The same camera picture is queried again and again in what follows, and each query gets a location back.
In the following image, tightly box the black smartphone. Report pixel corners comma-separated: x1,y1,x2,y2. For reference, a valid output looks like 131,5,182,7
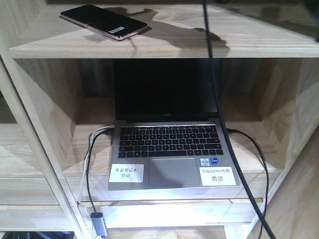
60,4,148,40

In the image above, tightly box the wooden desk shelf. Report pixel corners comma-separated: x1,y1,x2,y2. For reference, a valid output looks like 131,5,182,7
0,0,319,239

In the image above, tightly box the grey usb hub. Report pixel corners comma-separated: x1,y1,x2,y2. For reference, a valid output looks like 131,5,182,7
90,212,108,237

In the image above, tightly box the white laptop cable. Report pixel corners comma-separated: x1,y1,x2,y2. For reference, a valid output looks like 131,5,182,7
77,125,115,225

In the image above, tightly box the black laptop cable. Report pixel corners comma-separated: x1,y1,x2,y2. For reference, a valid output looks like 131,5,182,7
87,128,115,215
225,128,270,225

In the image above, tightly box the black camera cable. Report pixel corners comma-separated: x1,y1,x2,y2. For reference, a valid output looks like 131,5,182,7
200,0,277,239

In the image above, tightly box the black right laptop cable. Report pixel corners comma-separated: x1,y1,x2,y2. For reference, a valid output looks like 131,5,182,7
225,128,270,225

